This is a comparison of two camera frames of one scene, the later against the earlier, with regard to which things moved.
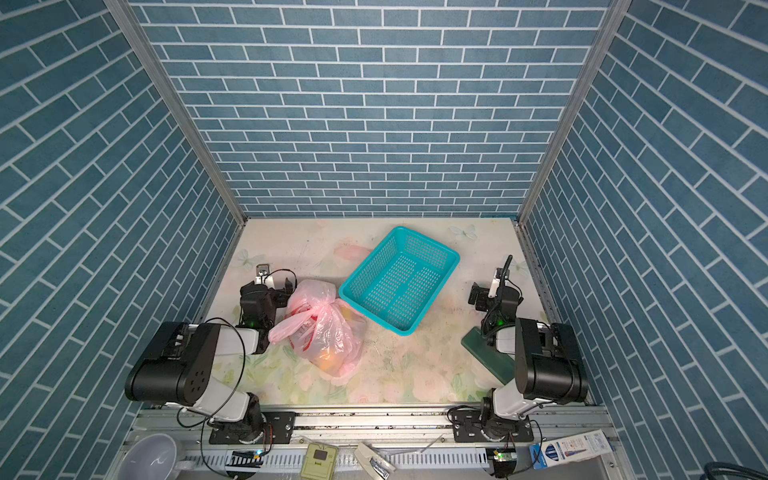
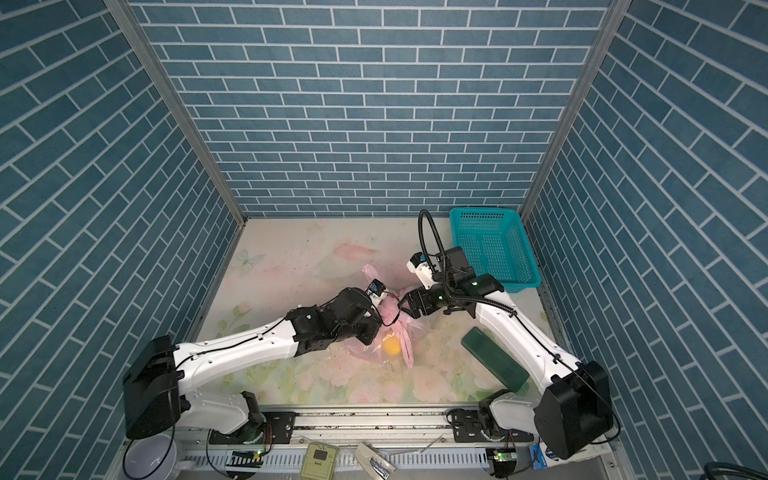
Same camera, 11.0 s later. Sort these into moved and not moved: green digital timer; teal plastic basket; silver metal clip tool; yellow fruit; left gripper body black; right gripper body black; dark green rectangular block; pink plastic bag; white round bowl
Moved: left gripper body black; right gripper body black; teal plastic basket; yellow fruit; pink plastic bag
Not moved: white round bowl; silver metal clip tool; dark green rectangular block; green digital timer
